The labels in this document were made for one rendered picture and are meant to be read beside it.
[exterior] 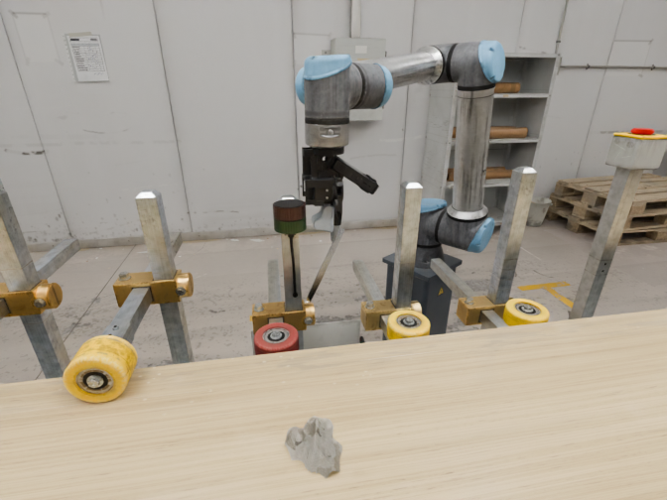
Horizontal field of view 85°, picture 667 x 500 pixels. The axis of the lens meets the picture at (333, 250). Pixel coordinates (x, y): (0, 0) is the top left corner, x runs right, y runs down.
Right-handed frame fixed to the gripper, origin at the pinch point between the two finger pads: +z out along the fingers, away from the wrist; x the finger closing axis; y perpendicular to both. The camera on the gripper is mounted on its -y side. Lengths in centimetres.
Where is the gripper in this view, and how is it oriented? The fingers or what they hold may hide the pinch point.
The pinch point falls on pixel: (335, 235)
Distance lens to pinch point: 84.2
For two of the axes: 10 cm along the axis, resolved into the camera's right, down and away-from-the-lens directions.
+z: -0.1, 9.1, 4.1
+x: 1.7, 4.0, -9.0
